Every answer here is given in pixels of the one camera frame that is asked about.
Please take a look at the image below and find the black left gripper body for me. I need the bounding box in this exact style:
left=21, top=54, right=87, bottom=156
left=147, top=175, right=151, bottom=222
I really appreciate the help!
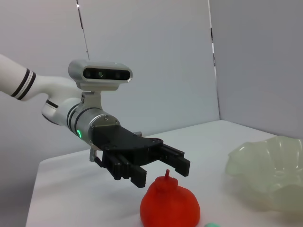
left=89, top=124, right=164, bottom=166

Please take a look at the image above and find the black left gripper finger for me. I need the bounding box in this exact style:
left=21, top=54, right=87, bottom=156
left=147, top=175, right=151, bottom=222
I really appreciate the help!
left=103, top=151, right=149, bottom=189
left=151, top=143, right=191, bottom=177

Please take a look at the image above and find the left gripper cable with connector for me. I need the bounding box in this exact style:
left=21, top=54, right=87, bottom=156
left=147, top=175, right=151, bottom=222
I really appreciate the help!
left=89, top=144, right=101, bottom=164

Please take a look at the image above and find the red-orange toy orange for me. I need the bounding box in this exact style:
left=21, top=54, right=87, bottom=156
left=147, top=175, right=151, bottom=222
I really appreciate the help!
left=140, top=169, right=201, bottom=227

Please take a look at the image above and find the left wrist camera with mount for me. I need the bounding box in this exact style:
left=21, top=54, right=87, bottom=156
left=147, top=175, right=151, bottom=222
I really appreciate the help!
left=68, top=60, right=133, bottom=111

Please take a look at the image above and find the translucent green wavy fruit plate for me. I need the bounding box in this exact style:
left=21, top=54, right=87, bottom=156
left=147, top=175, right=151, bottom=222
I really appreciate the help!
left=224, top=135, right=303, bottom=213

